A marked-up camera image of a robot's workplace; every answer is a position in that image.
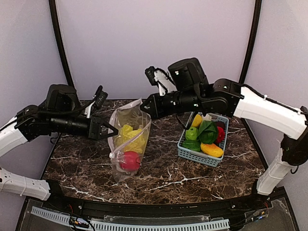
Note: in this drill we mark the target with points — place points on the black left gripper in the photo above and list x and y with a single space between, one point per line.
95 127

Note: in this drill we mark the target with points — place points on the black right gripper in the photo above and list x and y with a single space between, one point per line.
155 106

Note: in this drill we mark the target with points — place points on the yellow white napa cabbage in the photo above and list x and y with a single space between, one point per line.
135 139

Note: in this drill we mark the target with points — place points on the clear zip top bag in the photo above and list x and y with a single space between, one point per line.
132 115

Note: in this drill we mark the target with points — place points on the red apple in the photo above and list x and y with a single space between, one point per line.
130 161

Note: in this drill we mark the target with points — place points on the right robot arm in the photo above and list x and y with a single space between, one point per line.
184 88

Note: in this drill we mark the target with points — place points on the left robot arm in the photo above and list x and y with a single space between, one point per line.
60 112

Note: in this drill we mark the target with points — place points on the green apple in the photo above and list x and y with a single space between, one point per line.
191 134

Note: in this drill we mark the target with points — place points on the yellow lemon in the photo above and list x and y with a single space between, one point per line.
197 121

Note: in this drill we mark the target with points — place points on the white garlic bulb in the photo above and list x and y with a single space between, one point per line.
207 117

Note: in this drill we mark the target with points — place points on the green bell pepper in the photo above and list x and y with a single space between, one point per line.
191 145

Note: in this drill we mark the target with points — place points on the green leafy vegetable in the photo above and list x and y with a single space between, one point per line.
207 132

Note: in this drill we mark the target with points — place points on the light blue plastic basket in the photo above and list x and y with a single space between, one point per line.
201 157

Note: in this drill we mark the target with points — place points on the orange yellow mango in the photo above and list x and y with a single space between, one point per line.
212 150

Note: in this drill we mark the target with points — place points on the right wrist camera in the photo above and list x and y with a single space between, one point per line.
160 78

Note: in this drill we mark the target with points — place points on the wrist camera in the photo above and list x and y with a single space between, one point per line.
98 99
160 78

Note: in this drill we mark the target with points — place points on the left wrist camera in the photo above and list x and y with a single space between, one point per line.
98 99

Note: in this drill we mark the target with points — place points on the white slotted cable duct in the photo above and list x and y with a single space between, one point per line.
130 224

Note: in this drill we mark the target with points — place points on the left black frame post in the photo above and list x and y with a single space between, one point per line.
59 42

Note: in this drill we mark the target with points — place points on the black frame post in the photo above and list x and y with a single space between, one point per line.
251 40
59 42

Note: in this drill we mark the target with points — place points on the right black frame post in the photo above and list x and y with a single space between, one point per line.
251 40

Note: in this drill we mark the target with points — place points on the black front rail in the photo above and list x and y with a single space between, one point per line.
228 208

